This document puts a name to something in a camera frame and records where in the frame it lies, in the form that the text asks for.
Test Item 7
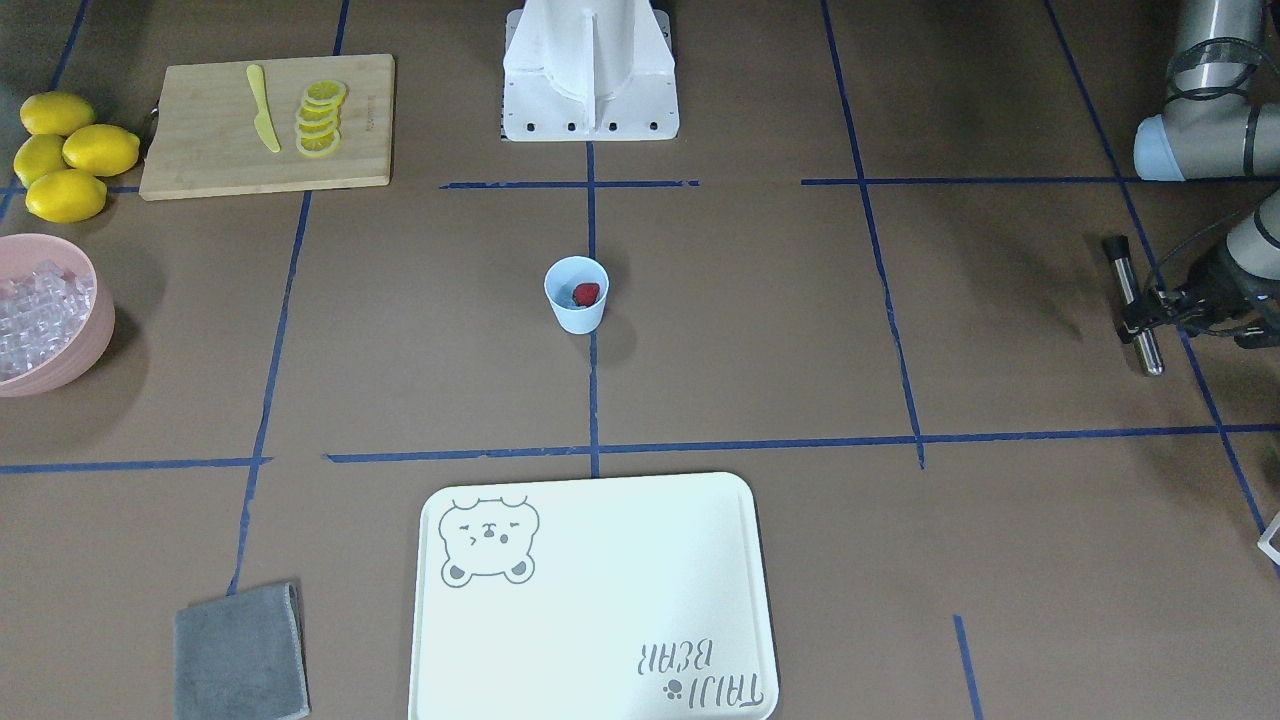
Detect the white bear tray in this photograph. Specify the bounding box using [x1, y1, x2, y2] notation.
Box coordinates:
[407, 471, 780, 719]

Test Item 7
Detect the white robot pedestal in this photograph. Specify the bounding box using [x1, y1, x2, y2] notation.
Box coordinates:
[500, 1, 680, 142]

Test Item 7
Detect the yellow lemon middle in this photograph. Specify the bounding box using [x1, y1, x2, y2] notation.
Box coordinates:
[12, 135, 69, 188]

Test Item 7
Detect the light blue cup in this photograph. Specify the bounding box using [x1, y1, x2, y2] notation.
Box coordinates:
[543, 256, 611, 334]

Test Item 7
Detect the pile of clear ice cubes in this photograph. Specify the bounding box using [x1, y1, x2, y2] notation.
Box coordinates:
[1, 260, 97, 380]

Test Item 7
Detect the white wire cup rack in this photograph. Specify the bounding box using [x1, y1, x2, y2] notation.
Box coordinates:
[1256, 512, 1280, 568]

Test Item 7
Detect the steel muddler black tip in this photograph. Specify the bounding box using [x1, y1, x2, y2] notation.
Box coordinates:
[1101, 236, 1165, 377]

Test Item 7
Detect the yellow lemon upper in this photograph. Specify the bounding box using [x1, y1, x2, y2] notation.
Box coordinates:
[19, 91, 97, 137]

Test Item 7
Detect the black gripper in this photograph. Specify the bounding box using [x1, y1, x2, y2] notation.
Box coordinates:
[1117, 245, 1279, 348]

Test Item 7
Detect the red strawberry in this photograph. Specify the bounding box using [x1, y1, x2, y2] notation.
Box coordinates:
[570, 282, 602, 309]

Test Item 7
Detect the bamboo cutting board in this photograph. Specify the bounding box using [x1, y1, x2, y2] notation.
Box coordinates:
[138, 54, 396, 201]

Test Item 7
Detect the pink bowl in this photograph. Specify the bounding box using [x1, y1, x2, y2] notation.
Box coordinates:
[1, 233, 115, 398]

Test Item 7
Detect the lemon slices row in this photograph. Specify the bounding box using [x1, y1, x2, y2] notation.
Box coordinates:
[294, 79, 348, 159]

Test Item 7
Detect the grey folded cloth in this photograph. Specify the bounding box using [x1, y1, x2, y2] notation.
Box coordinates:
[172, 582, 311, 719]

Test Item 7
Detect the yellow plastic knife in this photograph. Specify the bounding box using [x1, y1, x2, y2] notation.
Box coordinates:
[244, 63, 282, 154]

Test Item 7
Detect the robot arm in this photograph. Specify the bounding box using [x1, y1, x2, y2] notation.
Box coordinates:
[1117, 1, 1279, 348]

